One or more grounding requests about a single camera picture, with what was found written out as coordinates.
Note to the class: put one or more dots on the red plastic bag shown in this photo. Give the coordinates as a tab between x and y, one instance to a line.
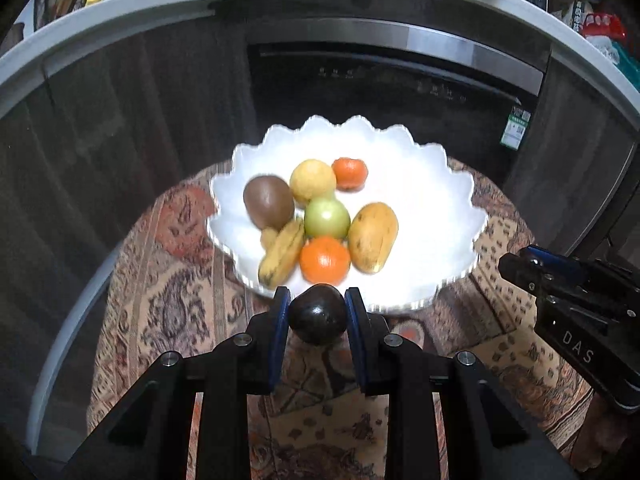
602	26

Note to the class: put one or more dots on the brown kiwi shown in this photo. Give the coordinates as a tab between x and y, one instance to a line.
267	202

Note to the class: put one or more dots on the large orange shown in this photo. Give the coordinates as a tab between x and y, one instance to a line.
325	260

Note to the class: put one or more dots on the dark wooden cabinet door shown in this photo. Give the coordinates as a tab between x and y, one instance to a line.
575	170
125	135

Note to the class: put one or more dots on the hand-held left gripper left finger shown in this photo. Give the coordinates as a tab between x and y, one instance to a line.
280	340

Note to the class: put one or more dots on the green apple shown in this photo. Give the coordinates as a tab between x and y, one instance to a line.
327	217

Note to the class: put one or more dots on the small tangerine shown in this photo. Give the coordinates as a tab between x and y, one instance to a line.
350	172

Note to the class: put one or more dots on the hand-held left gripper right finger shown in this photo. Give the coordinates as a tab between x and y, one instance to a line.
356	340

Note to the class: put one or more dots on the yellow banana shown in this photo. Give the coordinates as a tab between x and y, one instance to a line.
280	260

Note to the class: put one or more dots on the white scalloped bowl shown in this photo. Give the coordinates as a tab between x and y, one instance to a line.
425	220

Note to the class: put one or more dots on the yellow mango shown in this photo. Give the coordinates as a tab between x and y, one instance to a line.
372	237

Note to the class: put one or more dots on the yellow lemon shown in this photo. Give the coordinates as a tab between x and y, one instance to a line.
312	180

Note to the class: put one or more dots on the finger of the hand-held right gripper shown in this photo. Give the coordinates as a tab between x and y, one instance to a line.
555	257
525	272

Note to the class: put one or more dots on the teal plastic bag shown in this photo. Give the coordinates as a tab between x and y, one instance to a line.
627	59

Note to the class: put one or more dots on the patterned brown tablecloth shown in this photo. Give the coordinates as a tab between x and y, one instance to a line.
175	310

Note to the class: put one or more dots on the dark avocado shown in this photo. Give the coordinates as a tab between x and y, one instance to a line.
317	315

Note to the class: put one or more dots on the green white sticker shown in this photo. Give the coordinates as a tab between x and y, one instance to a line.
516	128

